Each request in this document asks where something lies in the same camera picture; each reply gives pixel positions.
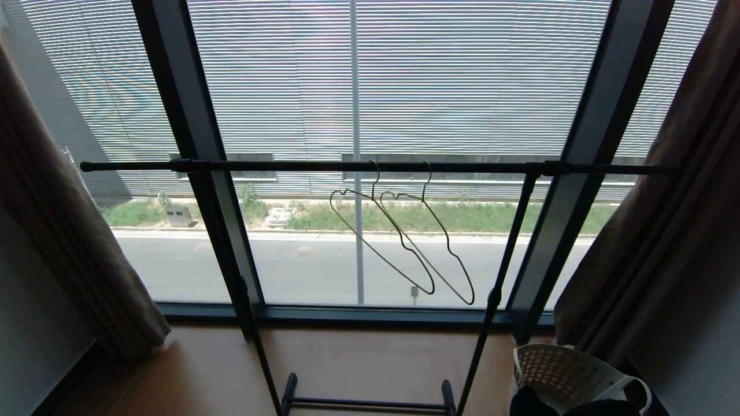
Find pink clothes hanger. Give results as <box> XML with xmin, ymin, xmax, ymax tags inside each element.
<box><xmin>330</xmin><ymin>161</ymin><xmax>436</xmax><ymax>296</ymax></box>
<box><xmin>379</xmin><ymin>161</ymin><xmax>476</xmax><ymax>306</ymax></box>

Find black clothes rack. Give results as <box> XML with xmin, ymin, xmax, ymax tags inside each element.
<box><xmin>80</xmin><ymin>159</ymin><xmax>677</xmax><ymax>416</ymax></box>

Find white laundry basket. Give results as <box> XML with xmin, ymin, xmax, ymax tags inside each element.
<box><xmin>512</xmin><ymin>343</ymin><xmax>653</xmax><ymax>416</ymax></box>

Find window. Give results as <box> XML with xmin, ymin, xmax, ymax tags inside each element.
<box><xmin>0</xmin><ymin>0</ymin><xmax>720</xmax><ymax>330</ymax></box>

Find brown curtain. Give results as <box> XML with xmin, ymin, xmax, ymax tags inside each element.
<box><xmin>554</xmin><ymin>0</ymin><xmax>740</xmax><ymax>370</ymax></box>
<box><xmin>0</xmin><ymin>29</ymin><xmax>172</xmax><ymax>362</ymax></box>

